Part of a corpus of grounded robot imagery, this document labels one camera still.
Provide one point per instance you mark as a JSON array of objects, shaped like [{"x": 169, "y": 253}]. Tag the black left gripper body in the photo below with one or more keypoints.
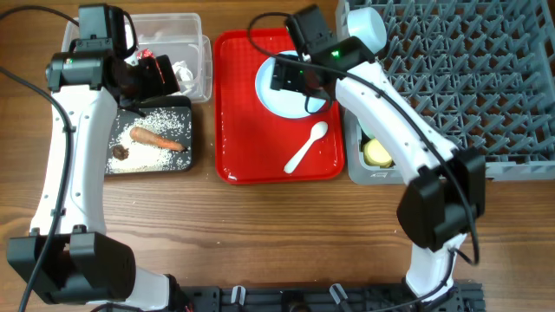
[{"x": 145, "y": 81}]

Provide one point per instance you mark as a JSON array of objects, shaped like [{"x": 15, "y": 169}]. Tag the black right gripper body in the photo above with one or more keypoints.
[{"x": 289, "y": 74}]

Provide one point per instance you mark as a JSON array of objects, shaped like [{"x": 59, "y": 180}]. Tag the light blue plate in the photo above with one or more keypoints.
[{"x": 284, "y": 103}]

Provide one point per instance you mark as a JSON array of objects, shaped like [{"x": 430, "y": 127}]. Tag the carrot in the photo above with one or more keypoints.
[{"x": 147, "y": 137}]

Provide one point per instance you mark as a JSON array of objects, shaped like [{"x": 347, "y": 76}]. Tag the white plastic spoon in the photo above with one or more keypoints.
[{"x": 317, "y": 132}]

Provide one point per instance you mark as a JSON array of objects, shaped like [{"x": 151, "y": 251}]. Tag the light blue bowl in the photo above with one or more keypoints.
[{"x": 367, "y": 25}]

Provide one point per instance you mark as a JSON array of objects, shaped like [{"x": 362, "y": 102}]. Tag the yellow cup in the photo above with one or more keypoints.
[{"x": 374, "y": 154}]

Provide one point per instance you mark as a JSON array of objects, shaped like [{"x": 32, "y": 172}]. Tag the red snack wrapper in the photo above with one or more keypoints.
[{"x": 144, "y": 54}]

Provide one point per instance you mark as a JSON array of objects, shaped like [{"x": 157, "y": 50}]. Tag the green bowl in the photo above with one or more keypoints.
[{"x": 366, "y": 131}]

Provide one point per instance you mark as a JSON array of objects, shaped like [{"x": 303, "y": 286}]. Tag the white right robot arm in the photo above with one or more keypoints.
[{"x": 445, "y": 185}]

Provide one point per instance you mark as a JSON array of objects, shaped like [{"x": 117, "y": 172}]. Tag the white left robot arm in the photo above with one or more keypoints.
[{"x": 67, "y": 257}]

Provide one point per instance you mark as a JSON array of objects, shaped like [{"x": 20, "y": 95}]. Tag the grey dishwasher rack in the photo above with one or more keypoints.
[{"x": 482, "y": 74}]

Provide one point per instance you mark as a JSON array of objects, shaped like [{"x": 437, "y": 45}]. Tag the spilled white rice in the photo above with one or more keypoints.
[{"x": 172, "y": 123}]

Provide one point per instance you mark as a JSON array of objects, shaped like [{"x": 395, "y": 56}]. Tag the clear plastic bin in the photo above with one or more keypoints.
[{"x": 182, "y": 43}]

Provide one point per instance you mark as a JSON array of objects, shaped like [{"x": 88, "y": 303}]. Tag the black tray bin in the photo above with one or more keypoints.
[{"x": 158, "y": 137}]

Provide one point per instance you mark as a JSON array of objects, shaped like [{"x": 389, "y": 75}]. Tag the red serving tray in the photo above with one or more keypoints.
[{"x": 252, "y": 144}]

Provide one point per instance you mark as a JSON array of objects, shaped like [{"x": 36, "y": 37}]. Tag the brown food scrap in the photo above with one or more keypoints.
[{"x": 120, "y": 152}]

